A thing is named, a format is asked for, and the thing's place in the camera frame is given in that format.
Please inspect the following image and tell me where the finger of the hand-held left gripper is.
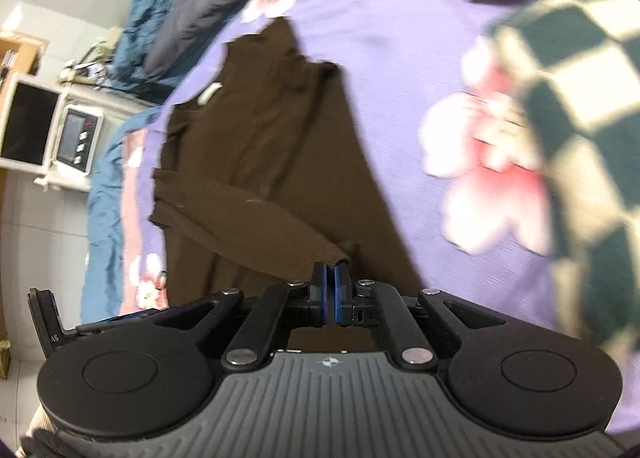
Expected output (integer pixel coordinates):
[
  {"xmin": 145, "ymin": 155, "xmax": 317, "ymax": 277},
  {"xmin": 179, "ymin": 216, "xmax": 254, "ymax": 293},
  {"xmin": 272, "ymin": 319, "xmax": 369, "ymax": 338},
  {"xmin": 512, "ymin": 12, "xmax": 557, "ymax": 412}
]
[{"xmin": 27, "ymin": 288, "xmax": 172, "ymax": 357}]

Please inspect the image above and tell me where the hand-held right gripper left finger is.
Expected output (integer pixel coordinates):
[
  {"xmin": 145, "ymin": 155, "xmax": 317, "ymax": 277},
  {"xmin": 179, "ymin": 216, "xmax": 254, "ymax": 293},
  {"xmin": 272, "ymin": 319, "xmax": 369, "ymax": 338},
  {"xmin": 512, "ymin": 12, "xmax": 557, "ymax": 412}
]
[{"xmin": 150, "ymin": 262, "xmax": 329, "ymax": 370}]

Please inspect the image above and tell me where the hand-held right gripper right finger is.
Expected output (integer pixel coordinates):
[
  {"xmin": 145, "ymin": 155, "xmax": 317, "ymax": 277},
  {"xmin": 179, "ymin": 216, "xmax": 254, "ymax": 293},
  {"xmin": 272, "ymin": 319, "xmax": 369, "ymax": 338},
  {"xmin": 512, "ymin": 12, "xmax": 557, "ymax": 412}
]
[{"xmin": 334, "ymin": 262, "xmax": 507, "ymax": 370}]

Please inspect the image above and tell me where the dark brown sweater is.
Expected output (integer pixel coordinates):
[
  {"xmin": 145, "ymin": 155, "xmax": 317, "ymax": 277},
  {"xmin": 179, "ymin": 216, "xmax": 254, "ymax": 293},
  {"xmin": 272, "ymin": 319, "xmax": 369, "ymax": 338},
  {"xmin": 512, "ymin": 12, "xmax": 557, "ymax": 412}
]
[{"xmin": 149, "ymin": 18, "xmax": 426, "ymax": 354}]

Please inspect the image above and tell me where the teal blue quilt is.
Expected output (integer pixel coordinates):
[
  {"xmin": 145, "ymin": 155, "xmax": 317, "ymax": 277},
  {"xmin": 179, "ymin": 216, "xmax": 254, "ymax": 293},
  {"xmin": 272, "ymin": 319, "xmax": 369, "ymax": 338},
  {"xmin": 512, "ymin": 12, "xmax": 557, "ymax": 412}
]
[{"xmin": 82, "ymin": 0, "xmax": 321, "ymax": 319}]

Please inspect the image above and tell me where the white appliance with dark screen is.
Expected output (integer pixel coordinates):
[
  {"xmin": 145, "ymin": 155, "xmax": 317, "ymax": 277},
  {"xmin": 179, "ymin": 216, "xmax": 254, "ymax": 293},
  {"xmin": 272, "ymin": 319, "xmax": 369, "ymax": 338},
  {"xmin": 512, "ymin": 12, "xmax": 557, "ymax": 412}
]
[{"xmin": 0, "ymin": 72, "xmax": 104, "ymax": 189}]

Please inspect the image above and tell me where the purple floral bedsheet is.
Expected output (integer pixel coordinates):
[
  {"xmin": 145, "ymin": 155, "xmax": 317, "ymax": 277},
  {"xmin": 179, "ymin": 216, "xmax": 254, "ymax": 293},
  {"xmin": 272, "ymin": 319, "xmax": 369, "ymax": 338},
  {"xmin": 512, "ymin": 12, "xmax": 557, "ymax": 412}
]
[{"xmin": 117, "ymin": 0, "xmax": 640, "ymax": 439}]

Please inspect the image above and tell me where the green cream checkered garment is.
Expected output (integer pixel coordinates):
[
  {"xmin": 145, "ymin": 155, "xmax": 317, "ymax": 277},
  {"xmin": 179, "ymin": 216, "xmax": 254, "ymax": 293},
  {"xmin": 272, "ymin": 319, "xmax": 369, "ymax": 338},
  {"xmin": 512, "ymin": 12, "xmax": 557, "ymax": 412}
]
[{"xmin": 487, "ymin": 0, "xmax": 640, "ymax": 359}]

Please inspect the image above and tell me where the wooden shelf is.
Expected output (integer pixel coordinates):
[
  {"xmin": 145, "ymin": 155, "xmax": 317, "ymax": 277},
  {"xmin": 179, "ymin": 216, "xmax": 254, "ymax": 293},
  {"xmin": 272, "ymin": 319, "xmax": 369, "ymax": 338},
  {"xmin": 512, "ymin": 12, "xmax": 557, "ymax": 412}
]
[{"xmin": 0, "ymin": 32, "xmax": 51, "ymax": 88}]

